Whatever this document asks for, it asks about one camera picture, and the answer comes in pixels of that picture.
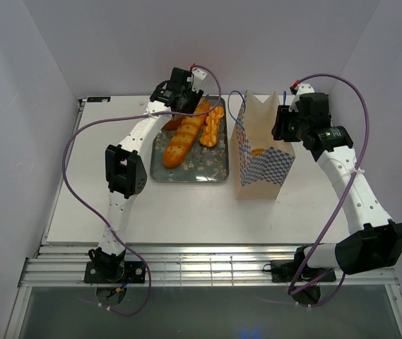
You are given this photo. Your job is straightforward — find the long baguette bread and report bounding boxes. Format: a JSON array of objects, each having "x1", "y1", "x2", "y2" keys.
[{"x1": 162, "y1": 114, "x2": 208, "y2": 169}]

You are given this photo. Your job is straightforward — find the ring donut bread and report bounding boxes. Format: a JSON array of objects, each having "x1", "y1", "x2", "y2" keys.
[{"x1": 252, "y1": 148, "x2": 266, "y2": 157}]

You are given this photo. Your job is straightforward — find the blue checkered paper bag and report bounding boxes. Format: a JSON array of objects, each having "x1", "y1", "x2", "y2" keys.
[{"x1": 229, "y1": 91, "x2": 295, "y2": 200}]

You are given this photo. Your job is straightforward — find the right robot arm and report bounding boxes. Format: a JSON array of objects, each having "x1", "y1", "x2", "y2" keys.
[{"x1": 272, "y1": 83, "x2": 402, "y2": 280}]

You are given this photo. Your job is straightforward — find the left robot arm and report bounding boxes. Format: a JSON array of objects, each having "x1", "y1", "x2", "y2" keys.
[{"x1": 88, "y1": 67, "x2": 207, "y2": 283}]

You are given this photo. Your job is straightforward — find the sugared round cake bread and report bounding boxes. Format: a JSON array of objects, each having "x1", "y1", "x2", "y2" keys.
[{"x1": 163, "y1": 117, "x2": 184, "y2": 131}]

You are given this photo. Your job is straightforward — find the twisted orange pastry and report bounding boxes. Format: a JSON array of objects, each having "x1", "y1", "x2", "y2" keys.
[{"x1": 199, "y1": 106, "x2": 224, "y2": 148}]

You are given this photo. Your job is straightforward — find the metal baking tray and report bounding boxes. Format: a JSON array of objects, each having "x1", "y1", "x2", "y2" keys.
[{"x1": 150, "y1": 97, "x2": 229, "y2": 183}]

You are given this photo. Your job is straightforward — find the left logo sticker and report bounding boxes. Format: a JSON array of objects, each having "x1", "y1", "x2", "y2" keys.
[{"x1": 86, "y1": 96, "x2": 111, "y2": 102}]

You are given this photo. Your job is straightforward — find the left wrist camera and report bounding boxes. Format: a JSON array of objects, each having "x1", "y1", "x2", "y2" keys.
[{"x1": 190, "y1": 64, "x2": 208, "y2": 93}]

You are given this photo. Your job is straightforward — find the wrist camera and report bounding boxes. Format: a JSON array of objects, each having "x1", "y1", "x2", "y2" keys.
[
  {"x1": 290, "y1": 80, "x2": 315, "y2": 107},
  {"x1": 190, "y1": 64, "x2": 208, "y2": 93}
]

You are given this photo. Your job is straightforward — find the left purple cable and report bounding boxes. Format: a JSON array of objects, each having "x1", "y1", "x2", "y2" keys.
[{"x1": 61, "y1": 64, "x2": 223, "y2": 316}]

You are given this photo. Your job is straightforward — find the purple cable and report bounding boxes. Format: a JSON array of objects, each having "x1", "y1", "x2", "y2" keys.
[
  {"x1": 256, "y1": 73, "x2": 368, "y2": 308},
  {"x1": 61, "y1": 64, "x2": 223, "y2": 316}
]

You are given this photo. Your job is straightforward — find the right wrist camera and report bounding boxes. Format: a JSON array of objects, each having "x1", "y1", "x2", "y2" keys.
[{"x1": 290, "y1": 80, "x2": 315, "y2": 107}]

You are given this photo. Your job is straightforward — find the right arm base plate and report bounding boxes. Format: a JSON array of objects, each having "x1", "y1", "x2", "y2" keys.
[{"x1": 261, "y1": 260, "x2": 336, "y2": 283}]

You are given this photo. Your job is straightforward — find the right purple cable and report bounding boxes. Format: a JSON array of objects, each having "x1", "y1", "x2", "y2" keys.
[{"x1": 256, "y1": 73, "x2": 368, "y2": 308}]

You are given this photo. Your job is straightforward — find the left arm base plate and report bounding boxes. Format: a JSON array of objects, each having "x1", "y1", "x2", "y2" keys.
[{"x1": 83, "y1": 261, "x2": 146, "y2": 284}]

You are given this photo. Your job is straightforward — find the aluminium frame rail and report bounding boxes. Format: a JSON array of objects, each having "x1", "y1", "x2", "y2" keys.
[{"x1": 18, "y1": 243, "x2": 399, "y2": 287}]

